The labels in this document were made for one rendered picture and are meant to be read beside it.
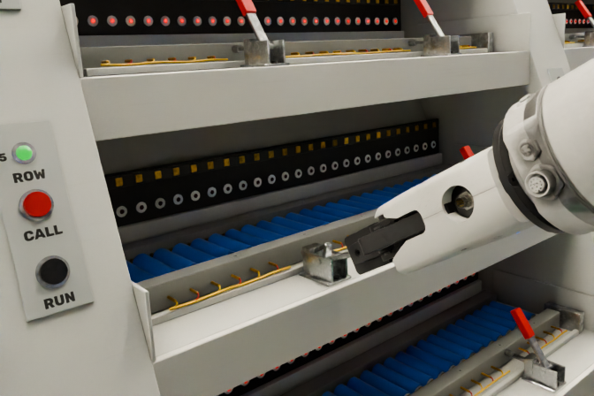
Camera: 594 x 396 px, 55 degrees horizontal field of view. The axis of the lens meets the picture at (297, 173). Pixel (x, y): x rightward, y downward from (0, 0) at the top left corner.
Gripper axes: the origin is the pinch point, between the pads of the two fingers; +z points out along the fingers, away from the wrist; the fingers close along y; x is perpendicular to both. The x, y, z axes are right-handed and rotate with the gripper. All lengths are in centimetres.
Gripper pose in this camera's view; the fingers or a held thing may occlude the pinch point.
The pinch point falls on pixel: (377, 246)
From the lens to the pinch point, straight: 45.8
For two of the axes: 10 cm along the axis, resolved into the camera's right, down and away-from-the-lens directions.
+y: 7.7, -1.6, 6.2
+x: -3.6, -9.1, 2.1
